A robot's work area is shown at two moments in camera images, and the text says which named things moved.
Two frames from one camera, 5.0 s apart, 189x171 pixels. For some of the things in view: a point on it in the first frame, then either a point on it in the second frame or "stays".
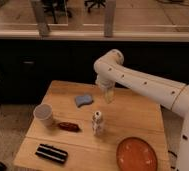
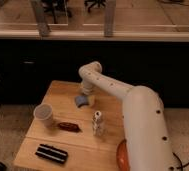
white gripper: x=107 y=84 → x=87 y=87
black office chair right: x=89 y=4 stays
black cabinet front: x=20 y=68 stays
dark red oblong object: x=69 y=126 stays
